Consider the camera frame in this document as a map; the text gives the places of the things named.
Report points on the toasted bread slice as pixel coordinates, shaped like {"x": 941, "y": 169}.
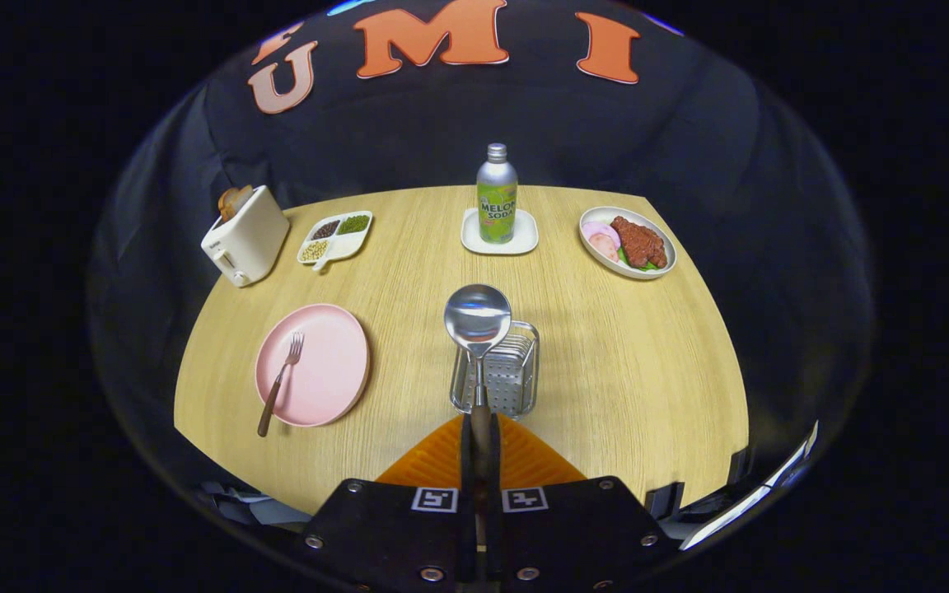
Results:
{"x": 244, "y": 198}
{"x": 227, "y": 204}

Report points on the green soda bottle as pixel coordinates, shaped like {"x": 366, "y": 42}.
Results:
{"x": 497, "y": 198}

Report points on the green lettuce leaf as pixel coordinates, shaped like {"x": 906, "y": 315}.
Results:
{"x": 643, "y": 266}

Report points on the pink ham slices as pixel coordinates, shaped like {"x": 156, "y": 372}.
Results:
{"x": 602, "y": 239}

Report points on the pink round plate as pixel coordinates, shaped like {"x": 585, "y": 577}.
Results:
{"x": 326, "y": 371}

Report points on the pile of yellow soybeans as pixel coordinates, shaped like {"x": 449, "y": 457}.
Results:
{"x": 314, "y": 250}

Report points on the pile of dark beans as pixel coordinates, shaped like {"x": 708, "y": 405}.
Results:
{"x": 326, "y": 229}

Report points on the white toaster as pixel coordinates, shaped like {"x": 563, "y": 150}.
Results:
{"x": 248, "y": 243}

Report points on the white oval food plate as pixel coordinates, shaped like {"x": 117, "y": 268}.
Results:
{"x": 598, "y": 257}

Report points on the white square coaster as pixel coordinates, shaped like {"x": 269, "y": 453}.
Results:
{"x": 525, "y": 240}

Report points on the pile of green beans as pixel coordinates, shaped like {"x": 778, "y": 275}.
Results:
{"x": 353, "y": 224}

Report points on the white divided dish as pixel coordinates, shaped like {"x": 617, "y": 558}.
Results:
{"x": 349, "y": 244}

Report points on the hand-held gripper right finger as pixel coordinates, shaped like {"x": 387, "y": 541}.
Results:
{"x": 494, "y": 461}

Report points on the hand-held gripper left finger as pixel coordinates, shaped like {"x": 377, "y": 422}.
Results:
{"x": 467, "y": 461}

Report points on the red-brown meat piece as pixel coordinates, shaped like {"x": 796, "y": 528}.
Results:
{"x": 639, "y": 243}

